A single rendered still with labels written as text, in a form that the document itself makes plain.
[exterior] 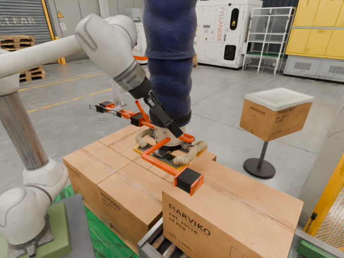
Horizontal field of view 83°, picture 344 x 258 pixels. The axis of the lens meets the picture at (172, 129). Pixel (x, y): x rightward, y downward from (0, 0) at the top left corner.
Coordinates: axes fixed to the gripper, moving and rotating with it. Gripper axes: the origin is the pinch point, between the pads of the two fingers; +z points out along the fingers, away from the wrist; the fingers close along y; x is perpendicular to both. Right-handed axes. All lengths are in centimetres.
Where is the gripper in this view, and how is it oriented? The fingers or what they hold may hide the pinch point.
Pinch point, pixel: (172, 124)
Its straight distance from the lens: 72.2
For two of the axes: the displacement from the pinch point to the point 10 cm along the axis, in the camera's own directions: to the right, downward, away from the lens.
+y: 2.8, 4.6, -8.4
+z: 5.6, 6.3, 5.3
